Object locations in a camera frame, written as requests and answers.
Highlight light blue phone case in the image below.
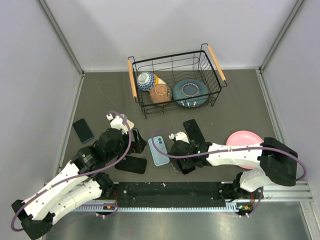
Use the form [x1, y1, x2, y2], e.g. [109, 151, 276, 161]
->
[148, 136, 170, 167]

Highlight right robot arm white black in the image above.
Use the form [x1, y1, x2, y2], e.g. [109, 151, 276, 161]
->
[168, 137, 298, 198]

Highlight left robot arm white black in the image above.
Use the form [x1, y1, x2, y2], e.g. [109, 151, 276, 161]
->
[11, 127, 147, 240]

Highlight black phone case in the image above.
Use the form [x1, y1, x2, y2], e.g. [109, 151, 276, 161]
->
[115, 156, 148, 175]

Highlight blue edged black phone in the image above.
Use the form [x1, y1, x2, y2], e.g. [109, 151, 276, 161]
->
[72, 118, 94, 144]

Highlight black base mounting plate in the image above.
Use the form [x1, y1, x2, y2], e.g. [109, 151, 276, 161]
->
[100, 182, 258, 208]

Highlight brown ceramic bowl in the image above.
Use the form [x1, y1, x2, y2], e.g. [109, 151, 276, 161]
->
[149, 84, 172, 107]

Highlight teal blue plate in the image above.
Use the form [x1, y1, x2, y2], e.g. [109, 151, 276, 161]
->
[172, 78, 209, 108]

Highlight blue white patterned bowl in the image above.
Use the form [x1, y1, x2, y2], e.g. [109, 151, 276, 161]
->
[137, 71, 156, 92]

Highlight yellow bowl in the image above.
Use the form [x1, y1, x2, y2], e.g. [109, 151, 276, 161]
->
[154, 74, 167, 85]

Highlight pink plate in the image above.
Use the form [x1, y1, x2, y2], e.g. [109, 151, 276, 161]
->
[225, 129, 265, 170]

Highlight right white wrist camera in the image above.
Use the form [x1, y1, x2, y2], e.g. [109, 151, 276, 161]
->
[169, 131, 190, 144]

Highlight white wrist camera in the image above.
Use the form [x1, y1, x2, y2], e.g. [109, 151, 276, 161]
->
[106, 113, 135, 135]
[169, 131, 190, 144]

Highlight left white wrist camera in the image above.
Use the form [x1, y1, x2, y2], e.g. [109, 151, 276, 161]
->
[106, 113, 135, 135]

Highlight black wire dish basket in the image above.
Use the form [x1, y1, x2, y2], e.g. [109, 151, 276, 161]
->
[127, 43, 228, 116]

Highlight slotted grey cable duct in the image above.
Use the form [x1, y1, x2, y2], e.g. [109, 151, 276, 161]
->
[73, 202, 251, 214]

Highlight right aluminium frame post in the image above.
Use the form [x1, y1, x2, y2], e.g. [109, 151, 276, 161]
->
[258, 0, 305, 73]

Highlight aluminium frame post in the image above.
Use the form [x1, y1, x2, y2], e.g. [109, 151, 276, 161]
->
[258, 0, 305, 73]
[37, 0, 86, 76]

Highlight left aluminium frame post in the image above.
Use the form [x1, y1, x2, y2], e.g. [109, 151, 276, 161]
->
[37, 0, 86, 76]

